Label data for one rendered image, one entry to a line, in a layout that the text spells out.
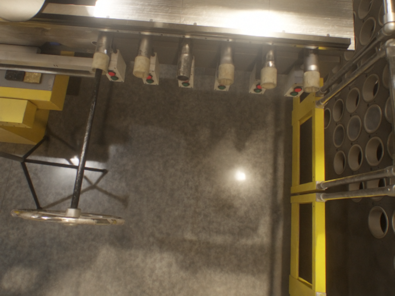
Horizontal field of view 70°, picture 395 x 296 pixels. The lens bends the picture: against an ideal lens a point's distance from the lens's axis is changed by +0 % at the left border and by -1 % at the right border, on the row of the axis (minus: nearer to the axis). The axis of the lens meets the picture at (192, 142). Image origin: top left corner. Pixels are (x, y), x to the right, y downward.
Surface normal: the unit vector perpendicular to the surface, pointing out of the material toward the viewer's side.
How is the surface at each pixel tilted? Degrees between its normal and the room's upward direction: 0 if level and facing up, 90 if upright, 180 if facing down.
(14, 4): 90
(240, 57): 90
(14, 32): 90
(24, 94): 0
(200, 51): 90
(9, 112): 0
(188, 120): 0
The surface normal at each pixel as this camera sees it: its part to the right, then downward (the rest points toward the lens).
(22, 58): 0.00, -0.23
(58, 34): -0.09, 0.97
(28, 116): 1.00, 0.09
